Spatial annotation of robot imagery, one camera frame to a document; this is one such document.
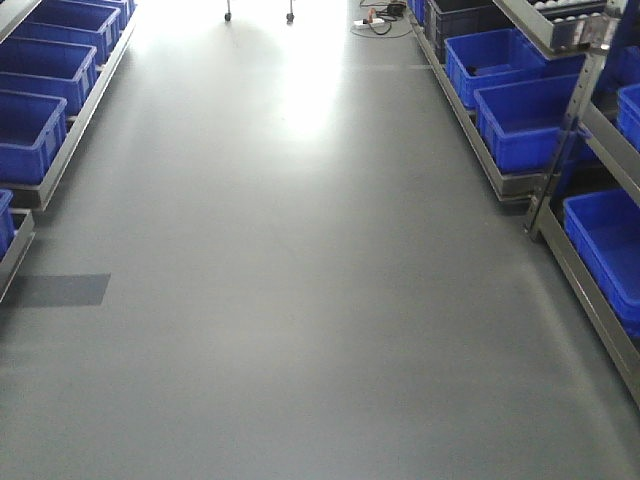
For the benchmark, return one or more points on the right steel shelf rack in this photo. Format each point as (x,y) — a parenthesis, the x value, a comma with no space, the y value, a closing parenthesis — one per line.
(595,151)

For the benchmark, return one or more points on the white power strip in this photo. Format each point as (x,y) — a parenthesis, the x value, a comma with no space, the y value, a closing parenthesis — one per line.
(365,23)

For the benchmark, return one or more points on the blue bin right middle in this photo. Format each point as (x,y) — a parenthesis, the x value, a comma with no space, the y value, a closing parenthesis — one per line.
(520,122)

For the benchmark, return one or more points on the blue bin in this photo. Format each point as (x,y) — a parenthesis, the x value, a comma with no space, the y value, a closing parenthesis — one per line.
(49,68)
(520,122)
(603,226)
(72,22)
(499,57)
(33,128)

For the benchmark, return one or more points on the blue bin right far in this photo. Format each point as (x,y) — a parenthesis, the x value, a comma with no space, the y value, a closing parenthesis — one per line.
(499,57)

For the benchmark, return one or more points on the blue bin right near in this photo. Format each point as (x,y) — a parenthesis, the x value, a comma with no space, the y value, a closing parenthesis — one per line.
(603,226)

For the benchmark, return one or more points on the blue bin left middle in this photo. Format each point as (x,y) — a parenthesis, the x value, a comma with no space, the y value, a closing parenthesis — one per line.
(49,68)

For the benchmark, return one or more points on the blue bin left near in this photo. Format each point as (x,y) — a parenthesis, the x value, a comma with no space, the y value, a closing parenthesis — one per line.
(33,128)

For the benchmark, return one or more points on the blue bin left far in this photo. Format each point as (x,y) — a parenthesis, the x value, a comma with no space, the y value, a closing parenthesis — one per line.
(72,22)

